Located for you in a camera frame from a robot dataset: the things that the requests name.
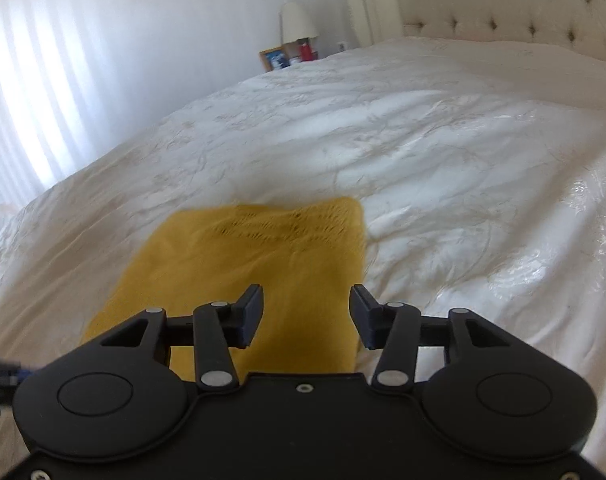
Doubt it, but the yellow knitted sweater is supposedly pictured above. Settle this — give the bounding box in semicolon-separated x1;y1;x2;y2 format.
82;197;366;377

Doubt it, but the white embroidered bedspread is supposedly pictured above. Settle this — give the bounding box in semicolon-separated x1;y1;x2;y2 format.
0;38;606;472

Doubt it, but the red candle jar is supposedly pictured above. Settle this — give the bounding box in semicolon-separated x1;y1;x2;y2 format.
298;41;316;62

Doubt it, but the white table lamp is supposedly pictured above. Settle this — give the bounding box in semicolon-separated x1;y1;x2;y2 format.
280;2;319;44

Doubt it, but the wooden picture frame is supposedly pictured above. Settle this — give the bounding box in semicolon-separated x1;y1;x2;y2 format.
260;46;291;72

